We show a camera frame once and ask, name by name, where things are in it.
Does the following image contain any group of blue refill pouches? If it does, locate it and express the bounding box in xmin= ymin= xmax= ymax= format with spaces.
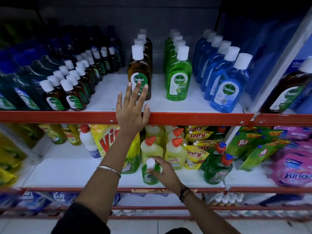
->
xmin=218 ymin=11 xmax=306 ymax=101

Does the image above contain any white bottle with red cap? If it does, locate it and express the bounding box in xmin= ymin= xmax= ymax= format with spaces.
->
xmin=79 ymin=124 xmax=102 ymax=159

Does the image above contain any big yellow dishwash pouch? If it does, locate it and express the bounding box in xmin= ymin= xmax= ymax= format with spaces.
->
xmin=90 ymin=124 xmax=141 ymax=175

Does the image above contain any black wrist band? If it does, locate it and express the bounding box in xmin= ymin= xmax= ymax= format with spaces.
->
xmin=179 ymin=186 xmax=192 ymax=203

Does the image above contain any group of small brown bottles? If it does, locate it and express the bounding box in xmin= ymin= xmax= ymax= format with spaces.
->
xmin=39 ymin=25 xmax=125 ymax=112

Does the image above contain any small green liquid bottle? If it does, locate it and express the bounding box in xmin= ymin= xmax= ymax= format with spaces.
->
xmin=141 ymin=158 xmax=161 ymax=186

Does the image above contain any green dish bottle red cap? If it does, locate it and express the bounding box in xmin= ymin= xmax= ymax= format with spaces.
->
xmin=199 ymin=142 xmax=227 ymax=171
xmin=212 ymin=126 xmax=227 ymax=144
xmin=203 ymin=153 xmax=234 ymax=185

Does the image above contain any person's left hand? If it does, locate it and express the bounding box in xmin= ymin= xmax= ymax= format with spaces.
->
xmin=116 ymin=80 xmax=151 ymax=133

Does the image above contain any group of yellow pouches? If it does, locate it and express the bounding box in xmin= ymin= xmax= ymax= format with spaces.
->
xmin=0 ymin=123 xmax=45 ymax=188

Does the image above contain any yellow cleaner bottle orange cap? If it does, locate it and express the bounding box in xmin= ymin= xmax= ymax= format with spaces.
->
xmin=140 ymin=136 xmax=164 ymax=166
xmin=164 ymin=137 xmax=188 ymax=170
xmin=145 ymin=124 xmax=165 ymax=147
xmin=165 ymin=125 xmax=185 ymax=145

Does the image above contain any row of blue liquid bottles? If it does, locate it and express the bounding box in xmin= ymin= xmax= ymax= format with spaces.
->
xmin=192 ymin=29 xmax=253 ymax=113

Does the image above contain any extra large brown antiseptic bottle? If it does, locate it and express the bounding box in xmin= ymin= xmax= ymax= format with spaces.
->
xmin=259 ymin=56 xmax=312 ymax=114

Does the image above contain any red and white shelf rack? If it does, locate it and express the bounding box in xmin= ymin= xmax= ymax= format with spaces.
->
xmin=0 ymin=6 xmax=312 ymax=222

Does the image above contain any large green liquid bottle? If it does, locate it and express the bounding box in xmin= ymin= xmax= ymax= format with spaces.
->
xmin=163 ymin=29 xmax=178 ymax=71
xmin=166 ymin=45 xmax=193 ymax=102
xmin=163 ymin=31 xmax=181 ymax=74
xmin=165 ymin=40 xmax=187 ymax=89
xmin=164 ymin=35 xmax=184 ymax=79

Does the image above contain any silver bangle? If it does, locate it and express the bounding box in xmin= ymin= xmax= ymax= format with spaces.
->
xmin=97 ymin=165 xmax=122 ymax=179

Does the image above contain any person's right hand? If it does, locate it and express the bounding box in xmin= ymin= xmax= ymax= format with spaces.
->
xmin=146 ymin=156 xmax=184 ymax=193

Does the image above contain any person's left forearm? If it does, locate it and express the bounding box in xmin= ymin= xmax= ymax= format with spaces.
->
xmin=75 ymin=131 xmax=141 ymax=224

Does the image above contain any blue bottle behind divider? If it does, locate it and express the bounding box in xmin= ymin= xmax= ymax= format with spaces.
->
xmin=290 ymin=79 xmax=312 ymax=114

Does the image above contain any group of blue white packets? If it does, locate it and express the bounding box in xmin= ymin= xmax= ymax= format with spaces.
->
xmin=0 ymin=191 xmax=121 ymax=216

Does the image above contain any yellow dish liquid bottle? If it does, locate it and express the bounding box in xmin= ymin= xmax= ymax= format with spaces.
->
xmin=39 ymin=124 xmax=68 ymax=145
xmin=62 ymin=124 xmax=82 ymax=146

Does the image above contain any person's right forearm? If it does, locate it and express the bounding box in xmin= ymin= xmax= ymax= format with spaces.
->
xmin=177 ymin=186 xmax=242 ymax=234

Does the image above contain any green dishwash pouch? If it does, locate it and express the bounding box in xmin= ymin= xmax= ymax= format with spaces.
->
xmin=239 ymin=141 xmax=291 ymax=172
xmin=238 ymin=126 xmax=274 ymax=135
xmin=257 ymin=129 xmax=294 ymax=144
xmin=226 ymin=131 xmax=263 ymax=161

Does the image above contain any pink stain remover pouch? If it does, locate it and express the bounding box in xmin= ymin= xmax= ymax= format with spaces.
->
xmin=273 ymin=126 xmax=312 ymax=142
xmin=270 ymin=152 xmax=312 ymax=188
xmin=275 ymin=140 xmax=312 ymax=160

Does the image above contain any yellow dishwash packet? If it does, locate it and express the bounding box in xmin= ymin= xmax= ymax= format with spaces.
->
xmin=185 ymin=130 xmax=214 ymax=143
xmin=183 ymin=145 xmax=210 ymax=170
xmin=184 ymin=126 xmax=208 ymax=135
xmin=192 ymin=141 xmax=218 ymax=151

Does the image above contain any black sleeve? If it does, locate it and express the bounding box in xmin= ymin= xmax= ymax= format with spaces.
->
xmin=51 ymin=202 xmax=108 ymax=234

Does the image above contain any row of small white bottles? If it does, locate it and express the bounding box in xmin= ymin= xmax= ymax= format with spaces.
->
xmin=209 ymin=192 xmax=245 ymax=207

